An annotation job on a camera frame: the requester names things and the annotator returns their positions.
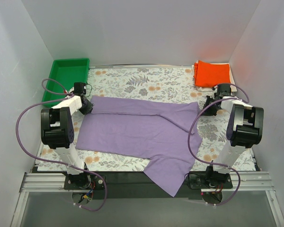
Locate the purple t shirt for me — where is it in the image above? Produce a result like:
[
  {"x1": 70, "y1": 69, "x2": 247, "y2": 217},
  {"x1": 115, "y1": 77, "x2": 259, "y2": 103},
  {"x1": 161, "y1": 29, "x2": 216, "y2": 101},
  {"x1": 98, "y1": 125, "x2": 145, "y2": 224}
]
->
[{"x1": 76, "y1": 96, "x2": 202, "y2": 196}]

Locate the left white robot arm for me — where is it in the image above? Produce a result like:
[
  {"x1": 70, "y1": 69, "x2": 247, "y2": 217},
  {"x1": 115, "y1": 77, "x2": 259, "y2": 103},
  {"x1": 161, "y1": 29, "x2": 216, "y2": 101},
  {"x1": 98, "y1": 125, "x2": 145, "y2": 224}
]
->
[{"x1": 41, "y1": 82, "x2": 93, "y2": 189}]

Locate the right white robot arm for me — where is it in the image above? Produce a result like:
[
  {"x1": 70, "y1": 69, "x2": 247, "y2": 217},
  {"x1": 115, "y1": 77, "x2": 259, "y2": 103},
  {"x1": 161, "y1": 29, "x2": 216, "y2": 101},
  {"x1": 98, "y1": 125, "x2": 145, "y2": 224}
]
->
[{"x1": 202, "y1": 83, "x2": 264, "y2": 186}]

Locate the folded white t shirt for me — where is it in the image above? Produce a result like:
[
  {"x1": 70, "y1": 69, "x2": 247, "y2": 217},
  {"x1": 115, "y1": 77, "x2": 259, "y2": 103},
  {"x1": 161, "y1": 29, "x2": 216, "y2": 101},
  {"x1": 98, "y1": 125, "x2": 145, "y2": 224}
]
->
[{"x1": 191, "y1": 62, "x2": 238, "y2": 93}]

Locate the green plastic tray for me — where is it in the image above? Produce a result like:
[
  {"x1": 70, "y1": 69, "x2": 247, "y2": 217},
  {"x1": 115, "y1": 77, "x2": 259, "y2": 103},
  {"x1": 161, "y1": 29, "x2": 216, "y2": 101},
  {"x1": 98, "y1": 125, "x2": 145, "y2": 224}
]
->
[{"x1": 42, "y1": 58, "x2": 89, "y2": 108}]

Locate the folded orange t shirt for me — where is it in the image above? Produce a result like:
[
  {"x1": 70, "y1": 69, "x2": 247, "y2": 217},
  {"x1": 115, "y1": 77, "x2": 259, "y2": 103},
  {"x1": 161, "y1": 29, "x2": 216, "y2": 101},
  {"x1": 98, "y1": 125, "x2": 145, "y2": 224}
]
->
[{"x1": 193, "y1": 60, "x2": 232, "y2": 87}]

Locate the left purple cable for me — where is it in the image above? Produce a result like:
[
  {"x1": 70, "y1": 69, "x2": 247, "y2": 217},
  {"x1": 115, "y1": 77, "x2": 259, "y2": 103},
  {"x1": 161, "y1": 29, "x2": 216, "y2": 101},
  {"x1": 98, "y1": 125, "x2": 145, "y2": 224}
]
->
[{"x1": 16, "y1": 79, "x2": 108, "y2": 212}]

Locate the aluminium frame rail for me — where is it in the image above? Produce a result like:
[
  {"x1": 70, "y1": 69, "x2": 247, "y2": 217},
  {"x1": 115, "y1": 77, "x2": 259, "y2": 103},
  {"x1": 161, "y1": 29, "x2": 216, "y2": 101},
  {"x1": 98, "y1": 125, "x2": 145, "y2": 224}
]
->
[{"x1": 11, "y1": 172, "x2": 284, "y2": 227}]

